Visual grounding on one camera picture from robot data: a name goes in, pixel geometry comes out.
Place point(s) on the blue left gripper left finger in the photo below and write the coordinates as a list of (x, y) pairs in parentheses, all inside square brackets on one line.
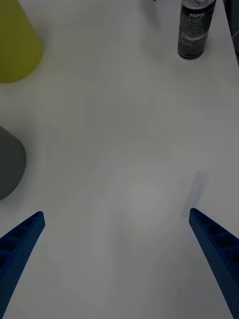
[(17, 251)]

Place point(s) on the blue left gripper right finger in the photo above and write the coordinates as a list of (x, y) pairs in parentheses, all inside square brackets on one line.
[(219, 251)]

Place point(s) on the black drink can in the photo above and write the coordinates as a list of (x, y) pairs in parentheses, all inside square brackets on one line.
[(194, 32)]

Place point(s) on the grey plastic bin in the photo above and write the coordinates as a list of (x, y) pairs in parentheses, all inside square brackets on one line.
[(10, 164)]

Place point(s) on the yellow-green plastic bin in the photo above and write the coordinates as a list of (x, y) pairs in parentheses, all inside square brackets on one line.
[(15, 45)]

